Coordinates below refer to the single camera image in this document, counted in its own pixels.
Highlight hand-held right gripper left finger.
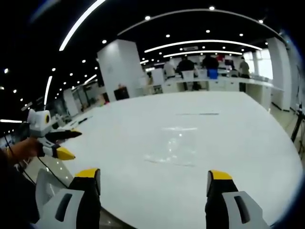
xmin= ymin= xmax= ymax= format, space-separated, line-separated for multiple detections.
xmin=35 ymin=167 xmax=102 ymax=229

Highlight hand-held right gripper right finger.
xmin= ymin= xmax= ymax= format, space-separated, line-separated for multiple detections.
xmin=205 ymin=169 xmax=270 ymax=229

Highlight clear resealable bag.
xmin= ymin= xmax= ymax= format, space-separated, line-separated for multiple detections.
xmin=143 ymin=126 xmax=199 ymax=167

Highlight person's left hand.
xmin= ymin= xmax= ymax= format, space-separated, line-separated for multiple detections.
xmin=12 ymin=137 xmax=45 ymax=165

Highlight short ceiling light strip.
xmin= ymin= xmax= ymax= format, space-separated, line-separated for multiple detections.
xmin=43 ymin=75 xmax=53 ymax=106

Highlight black cabinet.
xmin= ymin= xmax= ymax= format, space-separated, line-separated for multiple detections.
xmin=113 ymin=87 xmax=130 ymax=101

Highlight white square pillar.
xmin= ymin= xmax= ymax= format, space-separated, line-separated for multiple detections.
xmin=97 ymin=39 xmax=144 ymax=101

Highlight thin dark strip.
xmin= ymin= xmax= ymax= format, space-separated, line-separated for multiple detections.
xmin=175 ymin=112 xmax=220 ymax=116

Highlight curved ceiling light strip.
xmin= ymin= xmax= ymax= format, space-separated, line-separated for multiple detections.
xmin=59 ymin=0 xmax=107 ymax=52

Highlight black tripod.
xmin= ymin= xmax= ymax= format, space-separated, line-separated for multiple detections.
xmin=290 ymin=104 xmax=305 ymax=144

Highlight long white counter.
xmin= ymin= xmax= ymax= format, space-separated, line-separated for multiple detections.
xmin=142 ymin=75 xmax=285 ymax=111

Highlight blue box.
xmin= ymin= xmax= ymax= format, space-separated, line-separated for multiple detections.
xmin=206 ymin=69 xmax=219 ymax=80

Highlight long ceiling light strip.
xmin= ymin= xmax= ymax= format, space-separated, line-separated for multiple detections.
xmin=144 ymin=40 xmax=263 ymax=53

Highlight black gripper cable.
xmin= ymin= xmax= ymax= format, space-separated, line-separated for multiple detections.
xmin=37 ymin=155 xmax=70 ymax=189

